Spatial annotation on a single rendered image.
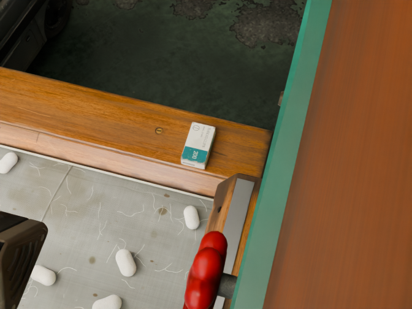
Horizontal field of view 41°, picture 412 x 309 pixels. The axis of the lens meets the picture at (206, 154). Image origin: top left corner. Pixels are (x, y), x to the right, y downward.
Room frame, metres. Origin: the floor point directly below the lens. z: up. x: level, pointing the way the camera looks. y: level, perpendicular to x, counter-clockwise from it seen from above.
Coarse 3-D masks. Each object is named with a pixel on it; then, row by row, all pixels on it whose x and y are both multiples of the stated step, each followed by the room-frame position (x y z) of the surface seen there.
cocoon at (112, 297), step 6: (96, 300) 0.14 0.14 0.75; (102, 300) 0.14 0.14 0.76; (108, 300) 0.14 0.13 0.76; (114, 300) 0.14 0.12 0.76; (120, 300) 0.14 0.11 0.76; (96, 306) 0.13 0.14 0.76; (102, 306) 0.13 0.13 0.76; (108, 306) 0.13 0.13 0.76; (114, 306) 0.13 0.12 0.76; (120, 306) 0.13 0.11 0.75
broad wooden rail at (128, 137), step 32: (0, 96) 0.44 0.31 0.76; (32, 96) 0.44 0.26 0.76; (64, 96) 0.44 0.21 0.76; (96, 96) 0.44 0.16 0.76; (0, 128) 0.39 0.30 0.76; (32, 128) 0.39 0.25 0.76; (64, 128) 0.39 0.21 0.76; (96, 128) 0.38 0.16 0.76; (128, 128) 0.38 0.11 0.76; (160, 128) 0.38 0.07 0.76; (224, 128) 0.38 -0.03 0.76; (256, 128) 0.38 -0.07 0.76; (64, 160) 0.35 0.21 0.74; (96, 160) 0.34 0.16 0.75; (128, 160) 0.34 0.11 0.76; (160, 160) 0.33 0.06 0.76; (224, 160) 0.33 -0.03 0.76; (256, 160) 0.33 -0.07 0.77; (192, 192) 0.29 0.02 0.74
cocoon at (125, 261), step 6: (120, 252) 0.20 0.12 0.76; (126, 252) 0.20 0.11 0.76; (120, 258) 0.19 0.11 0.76; (126, 258) 0.19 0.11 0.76; (132, 258) 0.19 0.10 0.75; (120, 264) 0.18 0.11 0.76; (126, 264) 0.18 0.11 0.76; (132, 264) 0.18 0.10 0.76; (120, 270) 0.18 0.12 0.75; (126, 270) 0.18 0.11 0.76; (132, 270) 0.18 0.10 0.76; (126, 276) 0.17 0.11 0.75
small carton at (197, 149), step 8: (192, 128) 0.37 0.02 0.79; (200, 128) 0.37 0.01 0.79; (208, 128) 0.37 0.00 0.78; (192, 136) 0.36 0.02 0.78; (200, 136) 0.36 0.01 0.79; (208, 136) 0.36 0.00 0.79; (192, 144) 0.35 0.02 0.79; (200, 144) 0.35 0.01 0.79; (208, 144) 0.35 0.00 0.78; (184, 152) 0.33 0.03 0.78; (192, 152) 0.33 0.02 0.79; (200, 152) 0.33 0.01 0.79; (208, 152) 0.34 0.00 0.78; (184, 160) 0.32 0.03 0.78; (192, 160) 0.32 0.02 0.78; (200, 160) 0.32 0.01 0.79; (200, 168) 0.32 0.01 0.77
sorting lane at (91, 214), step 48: (0, 192) 0.30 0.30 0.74; (48, 192) 0.30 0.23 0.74; (96, 192) 0.29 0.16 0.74; (144, 192) 0.29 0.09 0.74; (48, 240) 0.22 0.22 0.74; (96, 240) 0.22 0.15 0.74; (144, 240) 0.22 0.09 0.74; (192, 240) 0.22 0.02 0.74; (48, 288) 0.16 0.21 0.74; (96, 288) 0.16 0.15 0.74; (144, 288) 0.16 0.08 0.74
